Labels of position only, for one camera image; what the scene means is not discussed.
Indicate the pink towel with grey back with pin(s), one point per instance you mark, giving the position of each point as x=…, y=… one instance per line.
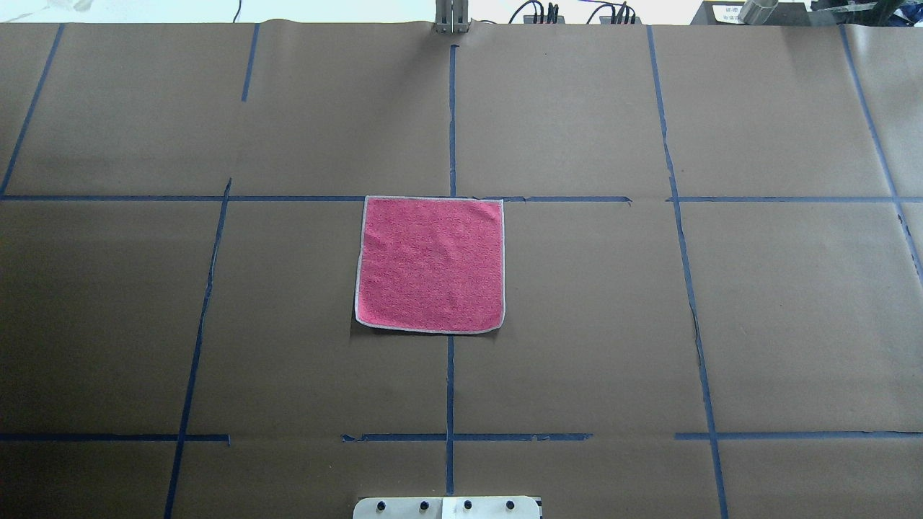
x=431, y=265

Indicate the metal cylinder can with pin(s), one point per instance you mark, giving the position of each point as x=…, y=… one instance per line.
x=756, y=12

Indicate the aluminium frame post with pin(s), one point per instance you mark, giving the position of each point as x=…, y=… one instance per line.
x=452, y=17

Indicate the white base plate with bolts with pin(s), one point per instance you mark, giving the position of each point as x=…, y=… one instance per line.
x=515, y=506

